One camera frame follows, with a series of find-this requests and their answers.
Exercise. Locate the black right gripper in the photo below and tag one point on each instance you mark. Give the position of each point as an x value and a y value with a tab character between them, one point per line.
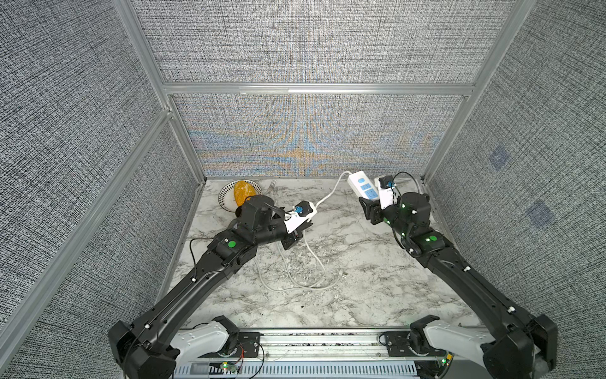
375	209

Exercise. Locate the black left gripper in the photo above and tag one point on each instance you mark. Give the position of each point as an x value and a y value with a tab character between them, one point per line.
293	237

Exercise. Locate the white blue power strip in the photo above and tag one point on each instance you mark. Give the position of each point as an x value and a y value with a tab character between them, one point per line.
362	186

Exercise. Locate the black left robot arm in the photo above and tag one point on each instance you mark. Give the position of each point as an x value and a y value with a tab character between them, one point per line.
155	344

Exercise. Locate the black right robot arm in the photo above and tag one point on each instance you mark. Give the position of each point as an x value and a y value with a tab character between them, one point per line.
516	343

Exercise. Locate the silver fork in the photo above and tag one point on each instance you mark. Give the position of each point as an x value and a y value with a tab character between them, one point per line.
270	189

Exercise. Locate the yellow mesh sponge ball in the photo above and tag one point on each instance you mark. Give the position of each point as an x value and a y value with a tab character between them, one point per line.
242	191

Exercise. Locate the white patterned bowl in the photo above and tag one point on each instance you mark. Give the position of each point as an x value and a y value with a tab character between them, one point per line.
226	196

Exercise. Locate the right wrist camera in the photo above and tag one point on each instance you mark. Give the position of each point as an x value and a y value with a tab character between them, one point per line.
386	190

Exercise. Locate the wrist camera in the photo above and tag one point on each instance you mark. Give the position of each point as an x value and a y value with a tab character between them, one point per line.
301	213
386	190

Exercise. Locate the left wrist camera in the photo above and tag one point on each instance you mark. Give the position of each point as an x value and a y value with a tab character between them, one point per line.
301	213

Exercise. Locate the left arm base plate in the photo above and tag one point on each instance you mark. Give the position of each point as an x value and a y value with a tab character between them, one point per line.
248	346

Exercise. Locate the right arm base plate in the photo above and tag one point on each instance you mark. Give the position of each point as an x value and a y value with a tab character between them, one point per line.
397	345

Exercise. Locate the aluminium rail frame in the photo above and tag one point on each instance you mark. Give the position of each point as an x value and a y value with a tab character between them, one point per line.
344	344

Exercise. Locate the grey slotted cable duct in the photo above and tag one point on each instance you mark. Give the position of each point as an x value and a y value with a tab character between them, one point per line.
303	369

